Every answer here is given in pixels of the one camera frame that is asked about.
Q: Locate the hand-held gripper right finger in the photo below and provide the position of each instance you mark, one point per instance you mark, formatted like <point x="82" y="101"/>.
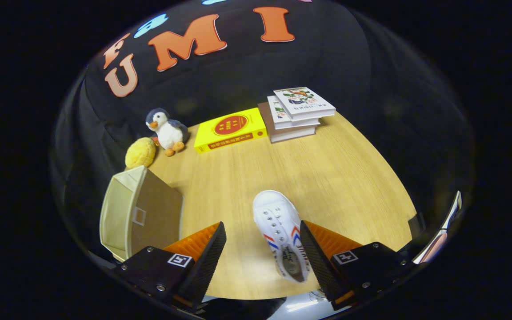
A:
<point x="318" y="262"/>

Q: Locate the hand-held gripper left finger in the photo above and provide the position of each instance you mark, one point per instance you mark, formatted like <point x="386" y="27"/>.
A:
<point x="207" y="262"/>

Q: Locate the white canvas shoe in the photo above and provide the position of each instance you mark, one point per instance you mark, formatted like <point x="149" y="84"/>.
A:
<point x="276" y="222"/>

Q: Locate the beige fabric storage box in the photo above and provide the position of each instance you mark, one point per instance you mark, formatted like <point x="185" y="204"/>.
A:
<point x="156" y="213"/>

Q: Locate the yellow round plush toy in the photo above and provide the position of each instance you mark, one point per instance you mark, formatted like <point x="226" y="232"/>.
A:
<point x="140" y="152"/>

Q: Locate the brown cover book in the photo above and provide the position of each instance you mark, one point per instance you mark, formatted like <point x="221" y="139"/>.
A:
<point x="291" y="134"/>

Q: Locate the penguin plush toy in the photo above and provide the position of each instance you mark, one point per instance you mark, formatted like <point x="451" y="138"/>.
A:
<point x="169" y="133"/>

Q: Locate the yellow hardcover book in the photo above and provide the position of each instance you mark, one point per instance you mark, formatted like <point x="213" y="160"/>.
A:
<point x="229" y="129"/>

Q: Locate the white paperback book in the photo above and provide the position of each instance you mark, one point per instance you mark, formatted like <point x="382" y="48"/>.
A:
<point x="282" y="120"/>

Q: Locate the white illustrated cover book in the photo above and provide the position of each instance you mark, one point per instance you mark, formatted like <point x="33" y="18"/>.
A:
<point x="305" y="103"/>

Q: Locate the black backdrop cloth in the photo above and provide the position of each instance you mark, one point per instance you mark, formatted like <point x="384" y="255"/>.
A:
<point x="238" y="82"/>

